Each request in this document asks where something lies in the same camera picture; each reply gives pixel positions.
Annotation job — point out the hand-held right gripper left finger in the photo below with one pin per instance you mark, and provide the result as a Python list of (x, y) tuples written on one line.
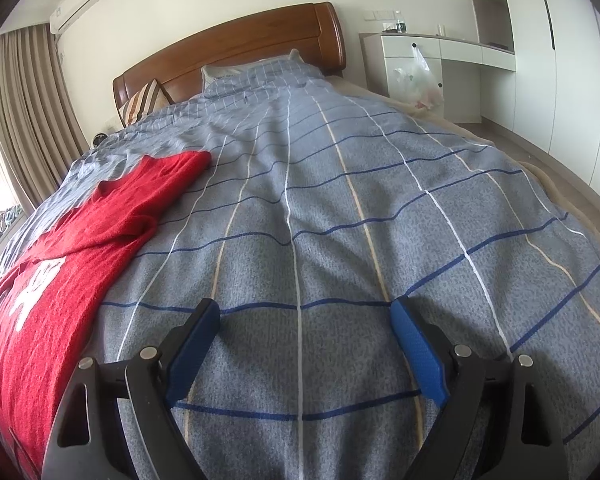
[(192, 350)]

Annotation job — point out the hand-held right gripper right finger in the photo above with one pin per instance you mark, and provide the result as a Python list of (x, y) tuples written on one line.
[(420, 355)]

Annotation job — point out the red knit sweater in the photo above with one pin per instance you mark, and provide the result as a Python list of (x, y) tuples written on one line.
[(55, 310)]

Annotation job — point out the blue checked duvet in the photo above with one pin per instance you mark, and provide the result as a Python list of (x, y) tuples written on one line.
[(330, 210)]

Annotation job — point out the pile of colourful clutter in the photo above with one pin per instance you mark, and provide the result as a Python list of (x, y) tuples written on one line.
[(0, 227)]

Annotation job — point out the small round bedside appliance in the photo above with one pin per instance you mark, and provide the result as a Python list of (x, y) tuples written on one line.
[(100, 140)]

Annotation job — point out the striped cushion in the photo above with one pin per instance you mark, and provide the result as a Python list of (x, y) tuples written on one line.
[(145, 102)]

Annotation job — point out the clear plastic bag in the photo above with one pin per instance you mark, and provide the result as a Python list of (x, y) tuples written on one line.
[(420, 85)]

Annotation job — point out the grey pillow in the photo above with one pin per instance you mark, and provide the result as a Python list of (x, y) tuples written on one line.
[(215, 74)]

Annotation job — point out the beige curtain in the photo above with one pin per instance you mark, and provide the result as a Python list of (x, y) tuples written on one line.
[(30, 110)]

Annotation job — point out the white desk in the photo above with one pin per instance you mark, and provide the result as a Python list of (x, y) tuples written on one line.
[(460, 52)]

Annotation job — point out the wooden headboard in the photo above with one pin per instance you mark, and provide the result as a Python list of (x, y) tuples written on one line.
[(230, 45)]

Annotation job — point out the white wardrobe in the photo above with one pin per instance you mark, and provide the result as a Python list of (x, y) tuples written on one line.
[(555, 60)]

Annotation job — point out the clear bottle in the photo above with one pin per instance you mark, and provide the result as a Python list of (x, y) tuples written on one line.
[(398, 22)]

